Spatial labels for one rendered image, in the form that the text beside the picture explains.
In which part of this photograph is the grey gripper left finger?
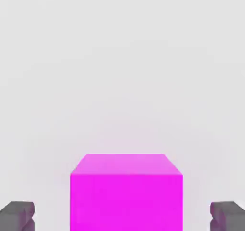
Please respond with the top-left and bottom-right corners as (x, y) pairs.
(0, 201), (36, 231)

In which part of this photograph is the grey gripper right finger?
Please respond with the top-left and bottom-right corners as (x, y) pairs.
(210, 201), (245, 231)

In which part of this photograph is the small magenta cube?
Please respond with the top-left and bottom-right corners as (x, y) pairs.
(69, 153), (184, 231)

